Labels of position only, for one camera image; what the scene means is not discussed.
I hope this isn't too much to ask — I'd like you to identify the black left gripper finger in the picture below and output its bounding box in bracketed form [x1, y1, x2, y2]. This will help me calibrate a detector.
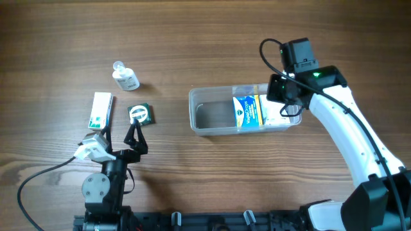
[123, 119, 148, 154]
[101, 125, 112, 151]

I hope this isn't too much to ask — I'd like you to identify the white green Panadol box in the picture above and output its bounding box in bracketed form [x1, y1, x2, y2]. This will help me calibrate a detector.
[88, 92, 113, 130]

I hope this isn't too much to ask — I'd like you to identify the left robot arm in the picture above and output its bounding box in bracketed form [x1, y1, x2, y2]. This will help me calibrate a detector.
[73, 123, 148, 231]

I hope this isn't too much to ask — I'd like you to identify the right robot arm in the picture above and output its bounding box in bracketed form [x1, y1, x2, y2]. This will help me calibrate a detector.
[139, 38, 410, 230]

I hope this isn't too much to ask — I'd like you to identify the clear plastic container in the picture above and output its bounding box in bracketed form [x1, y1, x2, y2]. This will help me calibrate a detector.
[189, 83, 302, 136]

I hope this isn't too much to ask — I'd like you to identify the white medicine box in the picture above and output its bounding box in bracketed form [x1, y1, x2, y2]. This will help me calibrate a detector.
[259, 94, 290, 125]

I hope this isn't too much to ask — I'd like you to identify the green Zam-Buk tin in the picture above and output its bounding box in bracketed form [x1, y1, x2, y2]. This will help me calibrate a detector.
[128, 103, 153, 126]

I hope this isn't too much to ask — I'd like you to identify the blue VapoDrops box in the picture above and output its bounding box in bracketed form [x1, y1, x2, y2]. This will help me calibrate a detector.
[232, 94, 263, 128]

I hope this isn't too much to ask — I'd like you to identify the white Calamol lotion bottle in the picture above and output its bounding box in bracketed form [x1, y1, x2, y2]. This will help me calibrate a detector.
[112, 61, 140, 91]

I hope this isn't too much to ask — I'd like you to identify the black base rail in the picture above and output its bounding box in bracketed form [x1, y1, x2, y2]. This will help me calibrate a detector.
[73, 210, 325, 231]

